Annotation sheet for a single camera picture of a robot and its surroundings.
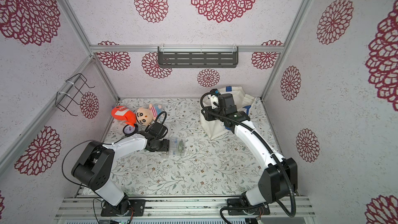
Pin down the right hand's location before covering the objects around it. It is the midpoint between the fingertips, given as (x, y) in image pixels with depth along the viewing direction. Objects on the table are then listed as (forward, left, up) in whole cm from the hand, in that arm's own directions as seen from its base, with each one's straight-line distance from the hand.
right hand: (204, 108), depth 80 cm
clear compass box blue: (-9, +18, -25) cm, 32 cm away
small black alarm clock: (+1, +48, -23) cm, 54 cm away
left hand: (-10, +24, -25) cm, 36 cm away
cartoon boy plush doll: (+8, +38, -17) cm, 42 cm away
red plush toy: (+11, +55, -18) cm, 59 cm away
